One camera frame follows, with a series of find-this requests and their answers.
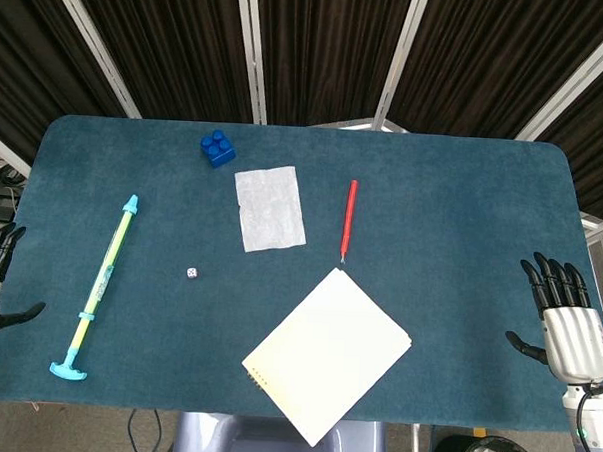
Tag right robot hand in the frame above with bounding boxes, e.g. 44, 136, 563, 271
503, 250, 603, 385

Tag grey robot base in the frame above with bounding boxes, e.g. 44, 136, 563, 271
170, 411, 389, 452

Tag black electronics clutter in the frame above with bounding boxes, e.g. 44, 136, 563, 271
0, 165, 28, 225

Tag cyan yellow toy syringe pump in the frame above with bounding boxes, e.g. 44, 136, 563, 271
49, 190, 140, 384

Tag white spiral notebook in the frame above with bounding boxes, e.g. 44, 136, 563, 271
237, 263, 416, 452

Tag red pen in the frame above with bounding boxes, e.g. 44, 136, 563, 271
338, 179, 360, 266

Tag blue toy building block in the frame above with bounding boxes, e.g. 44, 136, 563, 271
199, 129, 239, 171

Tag blue felt table mat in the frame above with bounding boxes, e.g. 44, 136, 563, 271
0, 112, 603, 433

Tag white paper sheet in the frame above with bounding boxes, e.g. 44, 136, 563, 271
230, 163, 311, 257

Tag black pleated curtain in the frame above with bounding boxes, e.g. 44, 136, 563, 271
0, 0, 603, 220

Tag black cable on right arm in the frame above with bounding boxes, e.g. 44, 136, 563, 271
574, 382, 603, 452

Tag white metal frame bar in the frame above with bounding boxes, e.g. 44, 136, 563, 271
41, 0, 147, 120
229, 0, 273, 125
513, 4, 603, 145
371, 0, 432, 125

